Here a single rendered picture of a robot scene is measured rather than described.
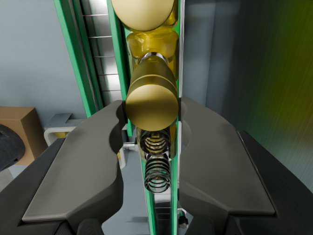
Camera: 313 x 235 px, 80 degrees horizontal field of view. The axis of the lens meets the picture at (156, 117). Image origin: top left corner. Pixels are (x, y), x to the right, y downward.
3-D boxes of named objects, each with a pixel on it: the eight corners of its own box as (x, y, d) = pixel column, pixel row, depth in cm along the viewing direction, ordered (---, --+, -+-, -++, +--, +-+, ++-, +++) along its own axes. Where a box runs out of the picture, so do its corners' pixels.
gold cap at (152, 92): (174, 101, 16) (180, 132, 12) (133, 103, 16) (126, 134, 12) (174, 59, 14) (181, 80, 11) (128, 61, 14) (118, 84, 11)
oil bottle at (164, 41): (169, 47, 38) (181, 92, 20) (141, 49, 38) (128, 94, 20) (168, 16, 35) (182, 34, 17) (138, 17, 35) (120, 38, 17)
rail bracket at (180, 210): (195, 187, 62) (203, 230, 51) (174, 188, 62) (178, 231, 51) (195, 179, 60) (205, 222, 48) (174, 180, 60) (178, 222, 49)
